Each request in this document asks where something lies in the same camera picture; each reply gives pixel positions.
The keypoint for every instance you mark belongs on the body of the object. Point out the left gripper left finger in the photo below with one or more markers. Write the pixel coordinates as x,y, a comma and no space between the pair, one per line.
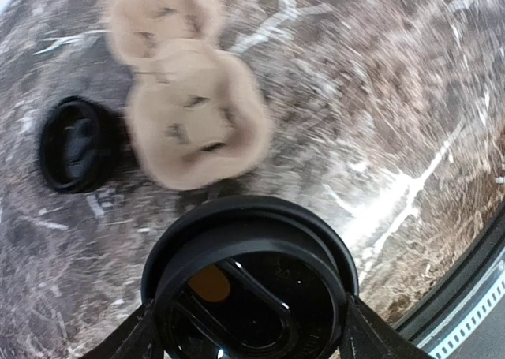
136,337

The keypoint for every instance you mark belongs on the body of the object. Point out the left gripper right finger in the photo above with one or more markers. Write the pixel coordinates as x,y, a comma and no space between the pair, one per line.
367,336

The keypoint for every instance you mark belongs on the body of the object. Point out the stack of black lids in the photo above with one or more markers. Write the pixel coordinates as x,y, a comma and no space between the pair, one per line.
80,144

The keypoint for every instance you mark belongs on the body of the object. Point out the brown cardboard cup carrier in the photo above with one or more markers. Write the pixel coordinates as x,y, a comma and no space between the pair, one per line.
195,113

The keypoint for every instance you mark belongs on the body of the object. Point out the white slotted cable duct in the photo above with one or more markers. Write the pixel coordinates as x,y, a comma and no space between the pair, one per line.
475,327

